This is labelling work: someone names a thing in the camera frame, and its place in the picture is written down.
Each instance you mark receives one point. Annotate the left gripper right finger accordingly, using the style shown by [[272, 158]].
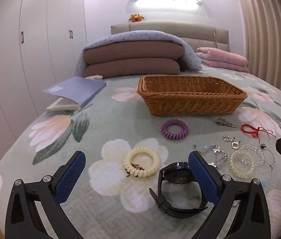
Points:
[[252, 216]]

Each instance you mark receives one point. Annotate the silver hair clip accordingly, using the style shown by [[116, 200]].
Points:
[[223, 122]]

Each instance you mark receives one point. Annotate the brown folded quilt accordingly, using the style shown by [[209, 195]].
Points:
[[133, 58]]

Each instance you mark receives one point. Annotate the wall light fixture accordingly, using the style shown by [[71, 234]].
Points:
[[168, 5]]

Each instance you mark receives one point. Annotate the orange plush toy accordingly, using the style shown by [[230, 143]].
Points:
[[136, 17]]

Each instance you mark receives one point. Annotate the beige curtain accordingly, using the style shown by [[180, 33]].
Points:
[[262, 19]]

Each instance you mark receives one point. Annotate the black wrist watch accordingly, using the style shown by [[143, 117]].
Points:
[[177, 178]]

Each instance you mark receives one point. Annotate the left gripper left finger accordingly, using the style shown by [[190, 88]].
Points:
[[23, 219]]

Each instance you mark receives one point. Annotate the white book under blue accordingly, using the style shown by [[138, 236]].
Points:
[[63, 104]]

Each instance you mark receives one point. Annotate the white wardrobe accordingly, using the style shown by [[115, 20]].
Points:
[[40, 42]]

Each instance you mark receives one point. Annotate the gold square earrings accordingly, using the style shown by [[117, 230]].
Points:
[[234, 143]]

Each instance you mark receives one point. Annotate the floral green bedspread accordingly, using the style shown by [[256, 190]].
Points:
[[106, 202]]

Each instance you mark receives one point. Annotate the pink folded blanket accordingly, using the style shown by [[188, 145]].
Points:
[[217, 58]]

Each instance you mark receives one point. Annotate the brown wicker basket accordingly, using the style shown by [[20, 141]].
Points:
[[189, 95]]

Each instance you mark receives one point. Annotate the beige bed headboard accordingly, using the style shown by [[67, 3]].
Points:
[[196, 35]]

